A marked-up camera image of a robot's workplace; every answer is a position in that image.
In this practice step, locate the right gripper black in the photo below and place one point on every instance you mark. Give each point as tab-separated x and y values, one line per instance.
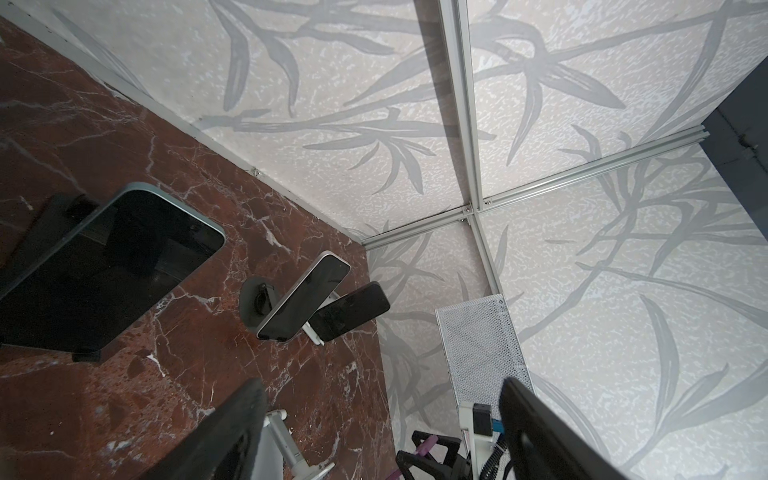
436	455

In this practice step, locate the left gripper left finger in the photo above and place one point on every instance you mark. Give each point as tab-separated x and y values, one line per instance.
224	445

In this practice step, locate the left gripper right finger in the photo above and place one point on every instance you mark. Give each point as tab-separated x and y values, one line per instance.
541	445

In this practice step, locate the white phone stand front right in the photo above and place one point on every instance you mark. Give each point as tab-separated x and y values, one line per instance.
278	449

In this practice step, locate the grey round phone stand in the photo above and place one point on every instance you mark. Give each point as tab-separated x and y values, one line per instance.
257	299

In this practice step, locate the white wire mesh basket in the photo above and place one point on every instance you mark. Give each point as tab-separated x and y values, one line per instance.
482	350

